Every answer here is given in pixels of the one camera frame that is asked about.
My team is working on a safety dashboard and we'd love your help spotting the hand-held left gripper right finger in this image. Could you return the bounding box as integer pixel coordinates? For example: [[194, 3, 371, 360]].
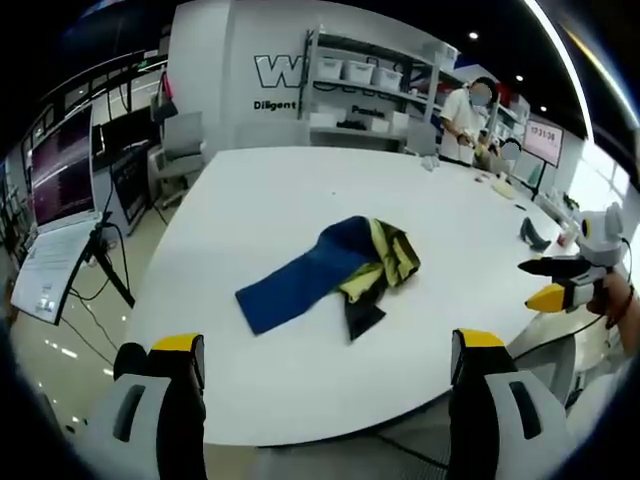
[[447, 327, 572, 480]]

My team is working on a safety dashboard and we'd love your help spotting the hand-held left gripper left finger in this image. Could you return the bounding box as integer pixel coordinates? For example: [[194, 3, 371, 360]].
[[85, 332, 208, 480]]

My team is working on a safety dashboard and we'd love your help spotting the blue yellow black garment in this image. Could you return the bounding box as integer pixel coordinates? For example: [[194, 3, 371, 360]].
[[234, 215, 422, 344]]

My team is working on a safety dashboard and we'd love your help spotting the person's right hand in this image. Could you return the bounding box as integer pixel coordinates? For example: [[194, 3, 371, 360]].
[[585, 271, 637, 321]]

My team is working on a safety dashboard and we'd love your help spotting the black shoe-shaped object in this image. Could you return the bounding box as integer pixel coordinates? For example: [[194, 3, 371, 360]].
[[518, 216, 552, 252]]

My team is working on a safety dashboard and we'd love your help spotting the black shoe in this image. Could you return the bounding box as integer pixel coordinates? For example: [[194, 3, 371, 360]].
[[112, 341, 150, 382]]

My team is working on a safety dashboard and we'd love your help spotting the pale yellow object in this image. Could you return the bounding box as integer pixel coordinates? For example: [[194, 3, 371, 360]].
[[490, 172, 517, 200]]

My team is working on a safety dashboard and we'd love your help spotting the black monitor tripod stand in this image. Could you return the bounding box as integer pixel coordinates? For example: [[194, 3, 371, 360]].
[[73, 211, 137, 309]]

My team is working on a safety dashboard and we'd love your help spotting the white screen monitor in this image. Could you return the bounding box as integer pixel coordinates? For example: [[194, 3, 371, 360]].
[[8, 213, 110, 326]]

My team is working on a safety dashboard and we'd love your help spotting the white storage bin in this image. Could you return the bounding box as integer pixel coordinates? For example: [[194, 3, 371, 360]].
[[315, 55, 346, 80], [344, 59, 376, 85], [373, 65, 404, 92]]

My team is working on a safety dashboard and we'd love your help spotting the grey metal shelf rack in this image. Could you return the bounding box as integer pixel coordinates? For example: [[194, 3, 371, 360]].
[[297, 28, 459, 151]]

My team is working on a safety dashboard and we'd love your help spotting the large dark monitor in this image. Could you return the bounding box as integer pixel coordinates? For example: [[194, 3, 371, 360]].
[[25, 105, 97, 232]]

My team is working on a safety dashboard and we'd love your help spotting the grey office chair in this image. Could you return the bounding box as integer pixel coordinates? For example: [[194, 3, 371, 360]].
[[152, 110, 207, 207]]

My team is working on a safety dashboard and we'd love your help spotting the black framed monitor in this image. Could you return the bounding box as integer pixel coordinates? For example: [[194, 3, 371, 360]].
[[98, 113, 152, 174]]

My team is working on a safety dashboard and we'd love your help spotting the dark hanging bag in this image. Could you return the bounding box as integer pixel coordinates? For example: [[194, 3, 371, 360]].
[[150, 69, 179, 122]]

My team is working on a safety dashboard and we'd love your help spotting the black floor cable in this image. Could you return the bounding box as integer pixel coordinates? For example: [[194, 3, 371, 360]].
[[58, 284, 132, 367]]

